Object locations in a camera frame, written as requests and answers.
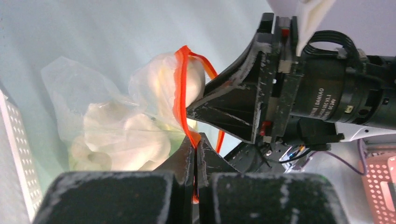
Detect pink perforated basket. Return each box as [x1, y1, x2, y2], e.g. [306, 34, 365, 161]
[362, 153, 396, 224]

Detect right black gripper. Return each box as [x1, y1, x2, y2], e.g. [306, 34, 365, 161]
[187, 13, 301, 144]

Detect white perforated plastic basket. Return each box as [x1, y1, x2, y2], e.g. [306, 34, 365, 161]
[0, 91, 42, 224]

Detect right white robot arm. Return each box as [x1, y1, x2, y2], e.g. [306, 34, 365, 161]
[187, 13, 396, 145]

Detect clear zip top bag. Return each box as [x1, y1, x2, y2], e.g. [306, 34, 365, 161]
[41, 46, 218, 171]

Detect green bok choy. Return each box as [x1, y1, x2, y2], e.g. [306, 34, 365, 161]
[128, 53, 205, 130]

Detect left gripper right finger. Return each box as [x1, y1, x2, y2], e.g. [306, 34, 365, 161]
[197, 133, 349, 224]

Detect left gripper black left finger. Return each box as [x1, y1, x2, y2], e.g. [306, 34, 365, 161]
[33, 138, 195, 224]

